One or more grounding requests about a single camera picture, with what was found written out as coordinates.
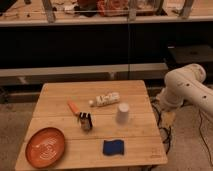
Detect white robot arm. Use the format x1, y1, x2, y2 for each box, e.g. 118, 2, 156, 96
157, 64, 213, 117

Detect blue sponge eraser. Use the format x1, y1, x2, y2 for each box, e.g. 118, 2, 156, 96
103, 140, 124, 156

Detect white plastic bottle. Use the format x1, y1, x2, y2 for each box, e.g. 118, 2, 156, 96
89, 92, 120, 107

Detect black box on shelf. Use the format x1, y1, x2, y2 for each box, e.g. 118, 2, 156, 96
165, 45, 213, 69

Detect orange ribbed plate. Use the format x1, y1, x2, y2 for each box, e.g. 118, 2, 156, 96
25, 127, 65, 168

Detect wooden workbench shelf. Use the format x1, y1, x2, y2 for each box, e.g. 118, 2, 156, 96
0, 0, 213, 27

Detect black floor cables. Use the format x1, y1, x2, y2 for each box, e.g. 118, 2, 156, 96
150, 97, 213, 164

